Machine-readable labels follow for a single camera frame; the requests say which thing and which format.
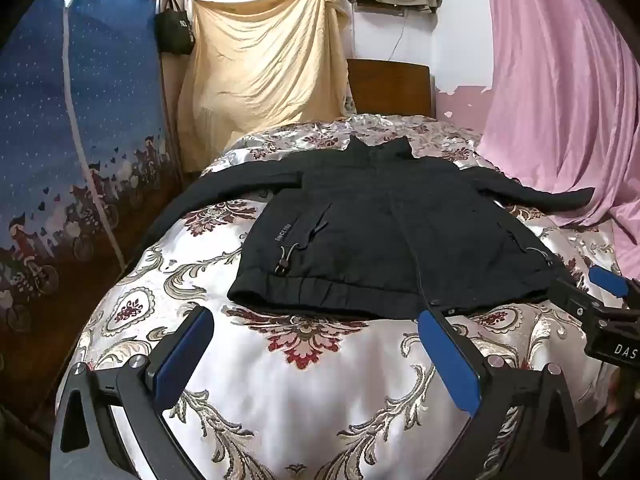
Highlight thin dark cable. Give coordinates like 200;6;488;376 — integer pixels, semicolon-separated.
390;12;407;60

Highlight yellow hanging cloth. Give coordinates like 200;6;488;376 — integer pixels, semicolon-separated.
176;0;351;173

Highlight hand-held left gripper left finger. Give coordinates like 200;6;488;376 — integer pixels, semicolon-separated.
50;305;216;480

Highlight wooden headboard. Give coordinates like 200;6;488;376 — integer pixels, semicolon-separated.
346;58;433;118

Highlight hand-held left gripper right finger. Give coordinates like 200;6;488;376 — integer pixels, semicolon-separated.
416;308;586;480

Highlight black tote bag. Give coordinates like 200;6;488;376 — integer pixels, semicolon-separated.
154;0;196;56

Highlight brown wooden cabinet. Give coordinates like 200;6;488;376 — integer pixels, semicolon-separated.
158;0;198;176

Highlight pink curtain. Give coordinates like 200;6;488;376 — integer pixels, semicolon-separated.
477;0;640;281

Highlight blue printed wardrobe cover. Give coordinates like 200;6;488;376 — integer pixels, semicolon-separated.
0;0;183;413

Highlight wooden wall shelf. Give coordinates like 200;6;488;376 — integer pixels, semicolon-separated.
354;1;407;17

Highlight black jacket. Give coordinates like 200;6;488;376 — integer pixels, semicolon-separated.
145;135;596;322

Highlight floral satin bedspread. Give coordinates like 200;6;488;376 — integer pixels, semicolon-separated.
75;112;623;480

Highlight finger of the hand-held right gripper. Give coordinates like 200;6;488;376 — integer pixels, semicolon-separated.
549;277;603;323
588;265;640;308

